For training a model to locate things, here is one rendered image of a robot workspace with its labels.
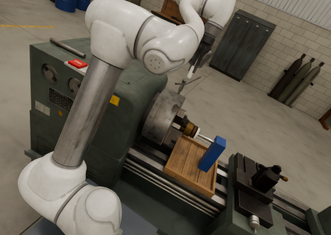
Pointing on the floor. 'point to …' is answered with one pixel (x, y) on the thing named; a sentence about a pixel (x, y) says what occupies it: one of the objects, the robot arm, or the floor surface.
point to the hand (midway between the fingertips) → (191, 72)
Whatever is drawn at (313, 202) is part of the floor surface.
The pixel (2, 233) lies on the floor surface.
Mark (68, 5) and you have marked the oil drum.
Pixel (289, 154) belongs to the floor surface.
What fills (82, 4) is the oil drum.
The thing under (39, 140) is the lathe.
